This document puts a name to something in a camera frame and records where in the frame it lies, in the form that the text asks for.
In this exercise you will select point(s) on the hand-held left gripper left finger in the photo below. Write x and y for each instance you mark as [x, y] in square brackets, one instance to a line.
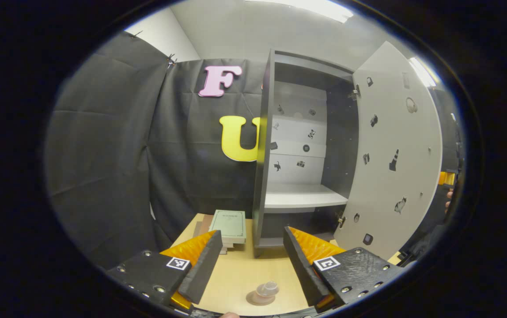
[202, 269]

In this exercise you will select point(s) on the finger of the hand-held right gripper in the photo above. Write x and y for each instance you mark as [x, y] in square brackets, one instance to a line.
[445, 178]

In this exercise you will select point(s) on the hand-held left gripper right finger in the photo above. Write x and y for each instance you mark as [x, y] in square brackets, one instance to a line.
[302, 269]

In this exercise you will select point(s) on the small clear bottle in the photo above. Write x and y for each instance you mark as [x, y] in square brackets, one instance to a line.
[267, 289]

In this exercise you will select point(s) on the beige cabinet door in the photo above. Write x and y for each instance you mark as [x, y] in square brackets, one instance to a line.
[395, 185]

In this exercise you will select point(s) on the round brown coaster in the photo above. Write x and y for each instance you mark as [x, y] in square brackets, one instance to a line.
[253, 300]

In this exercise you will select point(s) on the metal door hinge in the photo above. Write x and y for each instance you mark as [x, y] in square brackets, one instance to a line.
[340, 219]
[354, 92]

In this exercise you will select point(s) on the white cabinet shelf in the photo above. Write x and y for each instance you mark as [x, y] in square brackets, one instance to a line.
[302, 194]

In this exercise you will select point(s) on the dark grey cabinet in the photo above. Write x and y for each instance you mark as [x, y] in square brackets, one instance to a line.
[262, 176]

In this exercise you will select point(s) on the brown book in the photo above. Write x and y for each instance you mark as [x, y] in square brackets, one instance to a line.
[202, 225]

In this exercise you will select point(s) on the green book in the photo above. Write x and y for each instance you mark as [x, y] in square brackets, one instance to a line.
[229, 225]

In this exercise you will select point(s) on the black backdrop cloth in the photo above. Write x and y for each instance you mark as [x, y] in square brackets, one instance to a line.
[103, 154]

